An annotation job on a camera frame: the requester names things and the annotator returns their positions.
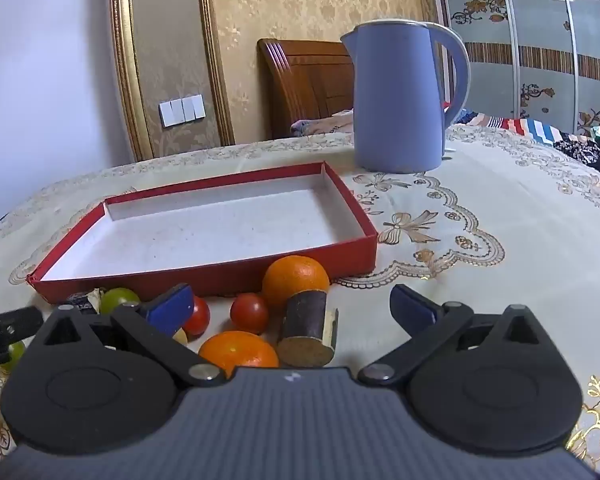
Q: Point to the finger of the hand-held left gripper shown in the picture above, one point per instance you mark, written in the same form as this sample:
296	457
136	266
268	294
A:
5	330

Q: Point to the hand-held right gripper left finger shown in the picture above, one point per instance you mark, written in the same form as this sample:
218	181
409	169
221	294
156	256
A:
170	310

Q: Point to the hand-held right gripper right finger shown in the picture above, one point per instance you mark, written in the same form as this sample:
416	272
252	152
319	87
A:
412	310

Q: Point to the green jujube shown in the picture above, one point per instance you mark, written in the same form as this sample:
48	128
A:
117	299
16	352

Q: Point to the longan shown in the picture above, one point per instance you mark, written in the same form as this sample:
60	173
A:
181	336

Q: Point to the red cherry tomato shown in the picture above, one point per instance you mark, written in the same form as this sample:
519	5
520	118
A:
249	312
200	317

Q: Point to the orange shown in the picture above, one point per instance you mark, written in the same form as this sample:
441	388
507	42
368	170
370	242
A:
237	352
295	277

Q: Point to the sugarcane piece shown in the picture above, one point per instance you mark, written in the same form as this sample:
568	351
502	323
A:
80	302
305	332

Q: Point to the red cardboard box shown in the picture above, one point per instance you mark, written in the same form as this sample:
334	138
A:
210	230

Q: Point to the blue electric kettle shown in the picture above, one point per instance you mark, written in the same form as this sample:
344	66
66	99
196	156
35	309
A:
400	105

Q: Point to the pile of bedding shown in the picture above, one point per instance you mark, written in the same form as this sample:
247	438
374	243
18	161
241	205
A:
325	124

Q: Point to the striped colourful blanket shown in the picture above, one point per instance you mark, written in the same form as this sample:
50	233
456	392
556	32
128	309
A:
530	132

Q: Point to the wooden bed headboard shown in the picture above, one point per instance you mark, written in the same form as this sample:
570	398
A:
310	85

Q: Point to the patterned sliding-door wardrobe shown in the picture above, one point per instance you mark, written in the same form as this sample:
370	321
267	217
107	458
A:
540	35

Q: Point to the white wall light switch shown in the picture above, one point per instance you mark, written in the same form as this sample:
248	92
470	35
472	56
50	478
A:
182	110

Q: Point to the gold wall moulding frame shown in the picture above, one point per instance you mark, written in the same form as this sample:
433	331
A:
130	85

